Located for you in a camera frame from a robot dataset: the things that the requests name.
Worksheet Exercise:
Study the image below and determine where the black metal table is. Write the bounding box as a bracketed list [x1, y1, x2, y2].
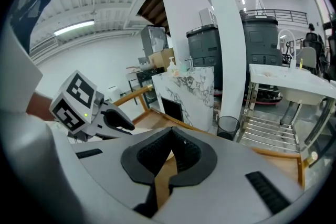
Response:
[128, 67, 160, 110]

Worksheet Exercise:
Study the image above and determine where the large window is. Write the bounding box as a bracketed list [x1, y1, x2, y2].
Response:
[313, 0, 336, 25]

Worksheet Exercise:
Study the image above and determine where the grey glass door cabinet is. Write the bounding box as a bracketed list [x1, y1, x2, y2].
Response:
[140, 25, 169, 61]

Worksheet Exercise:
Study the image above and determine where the person's left forearm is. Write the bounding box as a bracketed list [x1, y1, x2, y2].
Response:
[25, 91, 57, 122]

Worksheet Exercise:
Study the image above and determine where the wooden shoe rack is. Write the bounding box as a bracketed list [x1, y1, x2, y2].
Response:
[112, 84, 320, 209]

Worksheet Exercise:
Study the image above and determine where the brown cardboard box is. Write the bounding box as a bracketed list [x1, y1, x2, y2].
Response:
[148, 47, 176, 71]

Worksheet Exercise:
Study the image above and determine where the chrome tap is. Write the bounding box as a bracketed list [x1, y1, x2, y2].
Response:
[183, 56, 195, 73]

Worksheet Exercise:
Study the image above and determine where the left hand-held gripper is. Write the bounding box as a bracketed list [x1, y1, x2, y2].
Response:
[48, 69, 136, 142]

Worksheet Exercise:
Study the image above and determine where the black mezzanine railing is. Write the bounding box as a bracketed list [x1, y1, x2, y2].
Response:
[240, 8, 308, 26]

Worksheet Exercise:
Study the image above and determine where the dark grey boxy machine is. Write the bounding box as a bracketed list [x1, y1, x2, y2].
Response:
[186, 24, 223, 91]

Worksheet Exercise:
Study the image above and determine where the white countertop appliance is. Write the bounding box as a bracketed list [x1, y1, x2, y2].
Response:
[198, 7, 217, 27]

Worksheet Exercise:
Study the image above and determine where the grey office chair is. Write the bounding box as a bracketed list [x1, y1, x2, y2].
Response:
[296, 46, 318, 73]

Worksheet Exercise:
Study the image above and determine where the marble pattern cabinet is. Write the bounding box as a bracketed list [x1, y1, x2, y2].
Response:
[151, 65, 215, 128]

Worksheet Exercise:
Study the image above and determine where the black mesh office chair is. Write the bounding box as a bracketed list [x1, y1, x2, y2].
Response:
[324, 35, 336, 79]
[301, 34, 326, 66]

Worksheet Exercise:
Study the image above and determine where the fluorescent tube light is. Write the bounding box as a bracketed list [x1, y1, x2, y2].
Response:
[54, 19, 96, 37]

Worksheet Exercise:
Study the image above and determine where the dark grey round machine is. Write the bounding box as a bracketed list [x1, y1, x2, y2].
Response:
[240, 15, 284, 105]

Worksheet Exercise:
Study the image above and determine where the brown wooden staircase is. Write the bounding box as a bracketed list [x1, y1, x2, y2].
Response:
[136, 0, 170, 35]

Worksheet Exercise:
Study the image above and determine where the black wire wastebasket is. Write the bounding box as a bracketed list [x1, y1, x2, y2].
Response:
[216, 115, 242, 141]

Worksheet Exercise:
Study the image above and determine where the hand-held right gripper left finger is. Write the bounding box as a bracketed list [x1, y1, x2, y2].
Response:
[70, 126, 173, 210]

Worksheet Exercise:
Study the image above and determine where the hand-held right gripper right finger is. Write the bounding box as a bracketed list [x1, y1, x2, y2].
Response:
[156, 126, 303, 217]

